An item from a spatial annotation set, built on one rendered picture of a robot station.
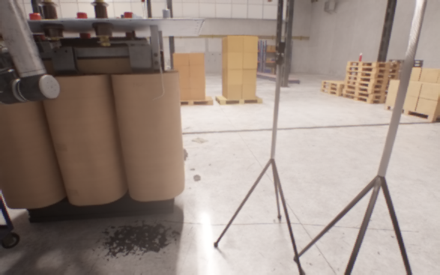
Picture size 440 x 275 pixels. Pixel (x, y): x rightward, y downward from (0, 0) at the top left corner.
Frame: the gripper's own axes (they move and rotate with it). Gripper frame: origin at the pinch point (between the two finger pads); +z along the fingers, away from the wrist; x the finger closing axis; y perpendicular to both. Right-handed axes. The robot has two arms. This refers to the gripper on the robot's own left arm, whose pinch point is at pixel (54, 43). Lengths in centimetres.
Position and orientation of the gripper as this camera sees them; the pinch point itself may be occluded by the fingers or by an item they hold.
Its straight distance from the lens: 159.0
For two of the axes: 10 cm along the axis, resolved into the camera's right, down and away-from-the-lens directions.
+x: -9.8, -0.6, 2.0
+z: 2.1, -5.1, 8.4
